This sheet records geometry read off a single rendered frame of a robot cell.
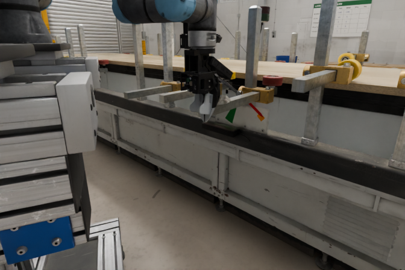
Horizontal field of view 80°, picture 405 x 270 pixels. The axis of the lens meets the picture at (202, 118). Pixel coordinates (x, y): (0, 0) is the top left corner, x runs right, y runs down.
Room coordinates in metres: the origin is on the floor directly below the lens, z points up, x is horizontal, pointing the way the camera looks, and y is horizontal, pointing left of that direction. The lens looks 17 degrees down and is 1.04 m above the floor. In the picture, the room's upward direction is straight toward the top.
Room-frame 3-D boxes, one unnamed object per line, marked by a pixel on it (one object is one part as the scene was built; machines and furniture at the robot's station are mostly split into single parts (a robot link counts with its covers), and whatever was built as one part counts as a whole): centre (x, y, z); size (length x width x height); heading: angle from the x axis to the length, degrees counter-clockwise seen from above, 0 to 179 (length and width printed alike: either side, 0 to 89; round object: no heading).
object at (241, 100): (0.86, -0.16, 0.84); 0.43 x 0.03 x 0.04; 138
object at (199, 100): (0.69, 0.02, 0.86); 0.06 x 0.03 x 0.09; 138
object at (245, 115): (0.96, -0.15, 0.75); 0.26 x 0.01 x 0.10; 48
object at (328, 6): (0.79, -0.38, 0.93); 0.03 x 0.03 x 0.48; 48
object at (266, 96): (0.94, -0.21, 0.85); 0.13 x 0.06 x 0.05; 48
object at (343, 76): (0.78, -0.40, 0.95); 0.13 x 0.06 x 0.05; 48
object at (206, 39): (0.68, 0.00, 1.05); 0.08 x 0.08 x 0.05
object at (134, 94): (1.21, 0.20, 0.81); 0.43 x 0.03 x 0.04; 138
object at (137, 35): (1.46, 0.38, 0.93); 0.05 x 0.04 x 0.45; 48
